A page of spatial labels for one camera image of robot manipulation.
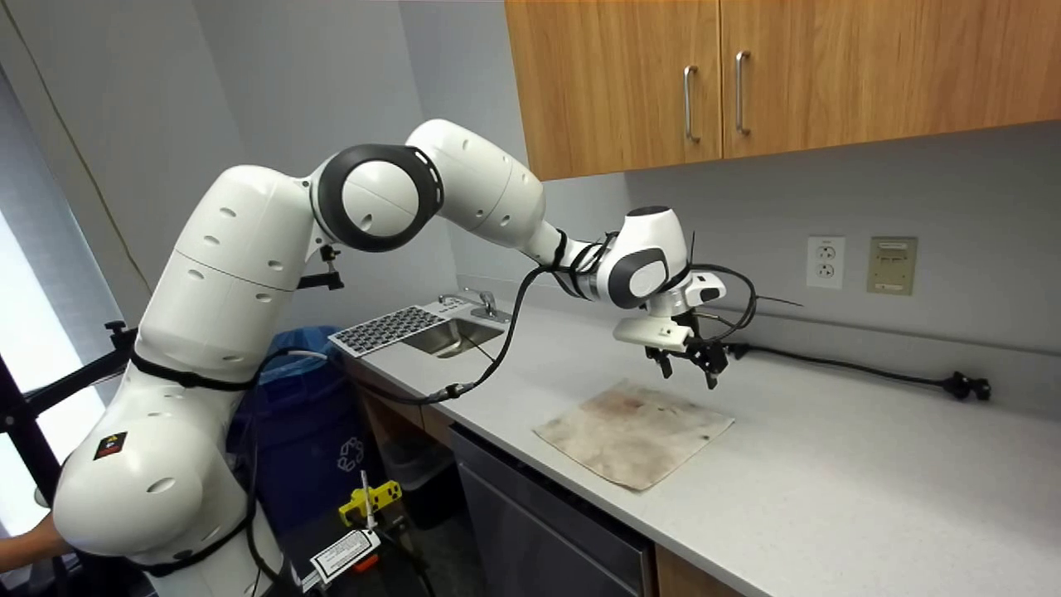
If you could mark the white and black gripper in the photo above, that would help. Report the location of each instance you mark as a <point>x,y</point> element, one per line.
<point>669,324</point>

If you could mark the stained beige cloth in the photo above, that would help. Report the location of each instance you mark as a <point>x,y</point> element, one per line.
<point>635,435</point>

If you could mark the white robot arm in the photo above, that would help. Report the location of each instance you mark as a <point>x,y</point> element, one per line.
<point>154,478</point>

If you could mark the stainless steel sink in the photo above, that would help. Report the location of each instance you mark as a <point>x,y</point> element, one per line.
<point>452,338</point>

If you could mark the black dishwasher front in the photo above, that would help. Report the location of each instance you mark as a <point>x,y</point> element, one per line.
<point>537,540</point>

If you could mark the wooden upper cabinet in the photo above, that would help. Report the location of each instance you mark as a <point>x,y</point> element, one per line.
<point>639,84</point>

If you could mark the metal dish drying rack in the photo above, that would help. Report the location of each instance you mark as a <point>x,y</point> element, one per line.
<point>383,329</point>

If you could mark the yellow clamp tool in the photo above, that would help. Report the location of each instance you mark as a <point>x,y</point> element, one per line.
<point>363,502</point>

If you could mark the blue recycling bin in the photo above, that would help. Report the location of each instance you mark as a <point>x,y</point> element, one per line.
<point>307,434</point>

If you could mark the white wall outlet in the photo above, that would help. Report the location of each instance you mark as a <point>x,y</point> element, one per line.
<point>826,264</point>

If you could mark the beige wall plate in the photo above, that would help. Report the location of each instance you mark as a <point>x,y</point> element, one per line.
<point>894,264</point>

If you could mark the black camera tripod stand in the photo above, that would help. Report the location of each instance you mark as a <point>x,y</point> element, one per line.
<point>20,411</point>

